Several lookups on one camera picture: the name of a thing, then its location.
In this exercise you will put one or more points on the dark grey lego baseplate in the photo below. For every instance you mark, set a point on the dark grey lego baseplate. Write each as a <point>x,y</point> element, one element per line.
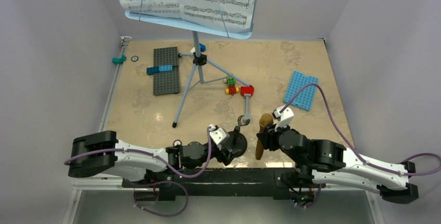
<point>166,80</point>

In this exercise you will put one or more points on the black microphone stand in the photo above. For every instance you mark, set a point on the black microphone stand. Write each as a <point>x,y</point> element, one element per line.
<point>238,139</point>

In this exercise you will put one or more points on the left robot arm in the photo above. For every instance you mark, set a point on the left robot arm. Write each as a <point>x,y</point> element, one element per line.
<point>104,153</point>

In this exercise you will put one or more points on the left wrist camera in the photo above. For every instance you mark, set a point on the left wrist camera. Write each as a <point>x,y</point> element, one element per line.
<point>218,134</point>

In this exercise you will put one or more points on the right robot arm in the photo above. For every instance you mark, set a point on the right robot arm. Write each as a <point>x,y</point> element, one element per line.
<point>320,161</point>

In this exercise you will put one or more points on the left aluminium rail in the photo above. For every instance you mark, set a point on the left aluminium rail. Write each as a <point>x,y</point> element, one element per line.
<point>99,182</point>

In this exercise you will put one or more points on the blue lego bricks strip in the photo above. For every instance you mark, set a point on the blue lego bricks strip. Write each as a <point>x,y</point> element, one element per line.
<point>159,69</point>

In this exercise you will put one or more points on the gold microphone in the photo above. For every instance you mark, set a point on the gold microphone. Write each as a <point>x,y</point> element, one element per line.
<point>262,142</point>

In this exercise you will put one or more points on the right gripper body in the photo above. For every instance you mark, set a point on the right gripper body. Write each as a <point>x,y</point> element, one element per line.
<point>270,137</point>

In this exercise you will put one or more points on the red white round sticker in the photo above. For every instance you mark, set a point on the red white round sticker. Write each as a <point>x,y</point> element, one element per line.
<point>177,143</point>

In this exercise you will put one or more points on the teal plastic clip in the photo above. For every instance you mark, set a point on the teal plastic clip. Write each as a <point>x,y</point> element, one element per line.
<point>119,60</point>

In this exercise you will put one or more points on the light blue music stand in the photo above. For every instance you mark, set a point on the light blue music stand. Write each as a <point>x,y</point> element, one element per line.
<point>199,59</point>

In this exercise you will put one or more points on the black base bar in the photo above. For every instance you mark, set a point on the black base bar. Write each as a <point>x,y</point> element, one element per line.
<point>277,183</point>

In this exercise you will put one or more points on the red grey lego column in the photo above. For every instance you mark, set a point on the red grey lego column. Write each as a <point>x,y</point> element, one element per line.
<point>247,92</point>

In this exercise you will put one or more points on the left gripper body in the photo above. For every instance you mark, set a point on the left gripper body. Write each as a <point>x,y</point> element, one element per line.
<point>217,152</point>

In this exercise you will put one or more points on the right sheet music page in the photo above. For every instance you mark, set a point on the right sheet music page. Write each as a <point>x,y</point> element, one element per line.
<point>238,13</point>

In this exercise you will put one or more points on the blue white lego brick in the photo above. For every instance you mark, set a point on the blue white lego brick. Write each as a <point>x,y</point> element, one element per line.
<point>202,48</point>

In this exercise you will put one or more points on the green red lego vehicle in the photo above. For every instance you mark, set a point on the green red lego vehicle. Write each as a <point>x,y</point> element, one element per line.
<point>231,88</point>

